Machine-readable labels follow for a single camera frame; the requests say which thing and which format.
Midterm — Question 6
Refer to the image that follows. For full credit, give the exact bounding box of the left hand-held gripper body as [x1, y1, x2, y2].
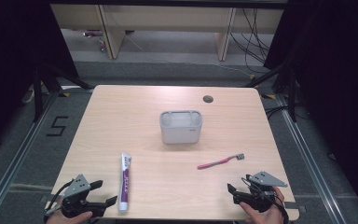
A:
[61, 174, 107, 218]

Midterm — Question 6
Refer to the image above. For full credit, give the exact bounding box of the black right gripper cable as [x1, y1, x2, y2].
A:
[241, 176, 290, 224]

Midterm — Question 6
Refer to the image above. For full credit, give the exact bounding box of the light wooden bench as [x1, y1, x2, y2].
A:
[49, 3, 285, 63]

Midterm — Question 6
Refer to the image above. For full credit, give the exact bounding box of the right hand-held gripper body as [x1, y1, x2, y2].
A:
[232, 171, 288, 214]

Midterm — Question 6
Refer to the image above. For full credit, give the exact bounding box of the grey plastic toothbrush holder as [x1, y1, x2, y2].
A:
[158, 109, 204, 146]

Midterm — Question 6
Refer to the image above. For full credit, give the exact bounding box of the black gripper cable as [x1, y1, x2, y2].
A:
[241, 176, 290, 224]
[44, 178, 76, 217]

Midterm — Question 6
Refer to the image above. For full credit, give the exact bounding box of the black metal stand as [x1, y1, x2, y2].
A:
[32, 62, 95, 123]
[243, 60, 298, 123]

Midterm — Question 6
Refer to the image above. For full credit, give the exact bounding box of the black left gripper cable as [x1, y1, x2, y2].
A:
[44, 178, 76, 217]

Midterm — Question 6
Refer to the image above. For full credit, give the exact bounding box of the person's right hand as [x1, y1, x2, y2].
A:
[239, 186, 286, 224]

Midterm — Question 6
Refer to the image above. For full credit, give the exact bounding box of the aluminium floor rail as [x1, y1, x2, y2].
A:
[275, 94, 347, 224]
[0, 90, 60, 224]

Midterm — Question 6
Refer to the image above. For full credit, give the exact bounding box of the bundle of black cables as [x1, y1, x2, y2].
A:
[229, 8, 273, 75]

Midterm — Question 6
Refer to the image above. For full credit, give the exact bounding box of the person's left hand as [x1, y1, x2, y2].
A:
[46, 210, 93, 224]

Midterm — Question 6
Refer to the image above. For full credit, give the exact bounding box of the pink toothbrush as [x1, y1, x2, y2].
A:
[197, 152, 246, 171]

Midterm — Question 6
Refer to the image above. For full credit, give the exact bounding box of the grey tape strip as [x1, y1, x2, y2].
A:
[40, 193, 63, 204]
[283, 201, 308, 215]

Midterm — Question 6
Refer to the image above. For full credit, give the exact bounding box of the black floor cable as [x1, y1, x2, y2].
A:
[264, 104, 294, 121]

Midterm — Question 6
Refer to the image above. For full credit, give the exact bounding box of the dark curtain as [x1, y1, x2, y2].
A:
[263, 0, 358, 217]
[0, 0, 79, 157]

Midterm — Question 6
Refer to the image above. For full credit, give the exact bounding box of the white purple toothpaste tube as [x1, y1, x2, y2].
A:
[117, 152, 132, 214]

